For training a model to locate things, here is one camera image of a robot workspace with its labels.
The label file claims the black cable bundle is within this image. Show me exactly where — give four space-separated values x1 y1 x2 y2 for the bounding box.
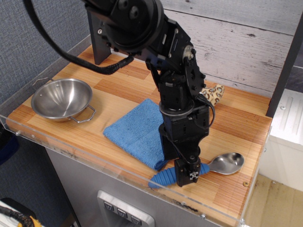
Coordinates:
22 0 134 76

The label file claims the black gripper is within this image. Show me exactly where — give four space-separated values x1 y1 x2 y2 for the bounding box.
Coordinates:
159 105 210 187

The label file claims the dark left vertical post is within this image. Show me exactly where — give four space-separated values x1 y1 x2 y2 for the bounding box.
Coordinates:
87 11 111 65

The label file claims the dark right vertical post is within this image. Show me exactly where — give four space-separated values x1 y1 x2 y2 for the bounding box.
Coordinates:
266 15 303 118

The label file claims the blue handled metal spoon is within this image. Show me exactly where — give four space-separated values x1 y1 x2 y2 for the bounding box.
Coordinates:
148 152 245 189

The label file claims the stainless steel bowl with handles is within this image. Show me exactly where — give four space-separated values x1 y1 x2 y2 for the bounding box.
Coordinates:
31 78 96 123

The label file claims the yellow tape object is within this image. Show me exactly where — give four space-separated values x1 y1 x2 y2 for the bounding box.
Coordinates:
30 216 43 227

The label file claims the dark vertical post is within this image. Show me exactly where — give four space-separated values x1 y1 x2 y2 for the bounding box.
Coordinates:
266 15 303 118
87 11 111 65

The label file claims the folded blue cloth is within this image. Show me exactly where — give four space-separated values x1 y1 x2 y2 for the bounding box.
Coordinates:
103 99 167 171

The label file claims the white side unit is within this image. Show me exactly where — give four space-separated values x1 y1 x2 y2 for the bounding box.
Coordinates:
259 89 303 191

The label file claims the leopard print plush toy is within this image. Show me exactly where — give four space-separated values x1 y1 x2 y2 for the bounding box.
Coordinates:
200 84 225 106

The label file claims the silver cabinet with dispenser panel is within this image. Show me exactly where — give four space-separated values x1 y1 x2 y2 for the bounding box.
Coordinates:
47 149 240 227

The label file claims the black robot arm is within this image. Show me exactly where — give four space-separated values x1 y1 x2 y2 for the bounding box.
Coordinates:
85 0 215 186

